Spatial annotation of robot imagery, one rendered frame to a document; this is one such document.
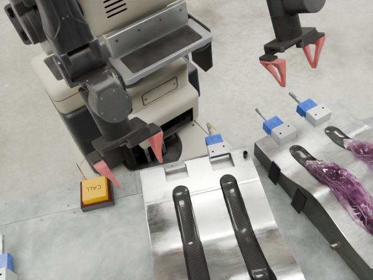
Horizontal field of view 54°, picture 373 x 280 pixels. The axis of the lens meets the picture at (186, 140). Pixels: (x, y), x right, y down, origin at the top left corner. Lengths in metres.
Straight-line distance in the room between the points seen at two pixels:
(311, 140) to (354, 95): 1.40
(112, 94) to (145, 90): 0.48
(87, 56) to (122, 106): 0.11
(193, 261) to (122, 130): 0.29
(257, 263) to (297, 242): 0.17
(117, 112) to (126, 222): 0.39
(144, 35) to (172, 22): 0.08
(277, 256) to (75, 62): 0.49
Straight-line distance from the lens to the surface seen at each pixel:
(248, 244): 0.76
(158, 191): 0.83
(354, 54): 2.60
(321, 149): 0.94
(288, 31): 0.83
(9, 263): 0.95
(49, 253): 0.95
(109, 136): 0.68
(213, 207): 0.80
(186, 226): 0.79
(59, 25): 0.59
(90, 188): 0.94
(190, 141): 1.67
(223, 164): 0.88
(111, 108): 0.58
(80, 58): 0.63
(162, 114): 1.10
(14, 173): 2.24
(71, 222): 0.96
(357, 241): 0.82
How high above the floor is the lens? 1.59
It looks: 51 degrees down
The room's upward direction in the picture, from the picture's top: 10 degrees counter-clockwise
